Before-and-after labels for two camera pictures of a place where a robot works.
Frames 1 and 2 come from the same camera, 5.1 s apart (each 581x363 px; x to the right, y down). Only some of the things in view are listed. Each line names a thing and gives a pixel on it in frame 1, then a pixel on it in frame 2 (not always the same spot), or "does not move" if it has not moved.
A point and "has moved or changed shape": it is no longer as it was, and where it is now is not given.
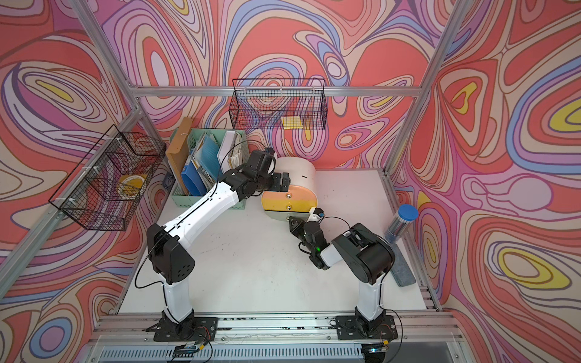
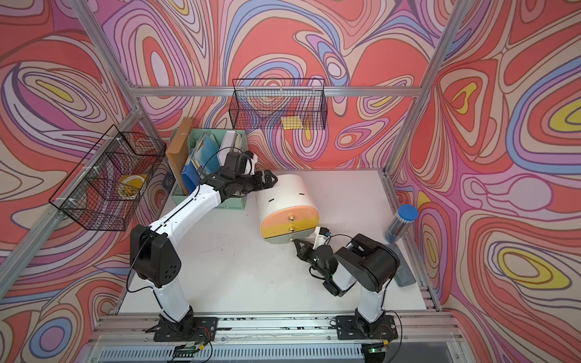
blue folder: (194, 181) does not move
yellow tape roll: (129, 185) does not move
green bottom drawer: (282, 215) -> (285, 239)
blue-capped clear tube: (400, 223) does not move
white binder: (229, 154) does not move
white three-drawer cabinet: (302, 194) has moved or changed shape
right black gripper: (296, 226) -> (302, 252)
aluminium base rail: (420, 337) does not move
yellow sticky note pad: (292, 122) does not move
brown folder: (174, 153) does not move
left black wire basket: (111, 180) does not move
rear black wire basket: (281, 103) does not move
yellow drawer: (300, 206) -> (277, 230)
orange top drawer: (293, 192) -> (287, 215)
